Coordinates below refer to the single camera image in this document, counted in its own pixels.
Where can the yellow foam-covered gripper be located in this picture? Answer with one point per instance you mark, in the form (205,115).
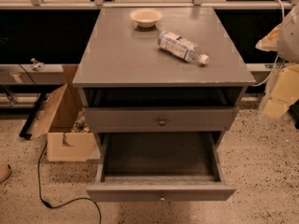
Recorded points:
(289,41)

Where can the grey drawer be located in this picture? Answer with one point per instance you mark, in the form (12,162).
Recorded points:
(165,119)
(156,167)

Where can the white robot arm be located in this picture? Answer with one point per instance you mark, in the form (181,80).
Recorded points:
(282,87)

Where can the grey top drawer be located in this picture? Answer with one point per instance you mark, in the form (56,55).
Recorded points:
(165,119)

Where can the grey drawer cabinet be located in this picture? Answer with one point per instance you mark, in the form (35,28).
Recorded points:
(123,67)

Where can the clear plastic water bottle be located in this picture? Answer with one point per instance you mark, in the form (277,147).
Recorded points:
(181,48)

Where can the white paper bowl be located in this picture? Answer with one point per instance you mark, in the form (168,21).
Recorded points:
(146,17)

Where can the open cardboard box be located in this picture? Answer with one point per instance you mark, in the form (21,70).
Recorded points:
(56,121)

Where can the small clear object on ledge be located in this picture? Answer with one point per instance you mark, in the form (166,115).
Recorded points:
(36,65)

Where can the tan shoe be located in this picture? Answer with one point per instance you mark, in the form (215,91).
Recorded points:
(5,171)

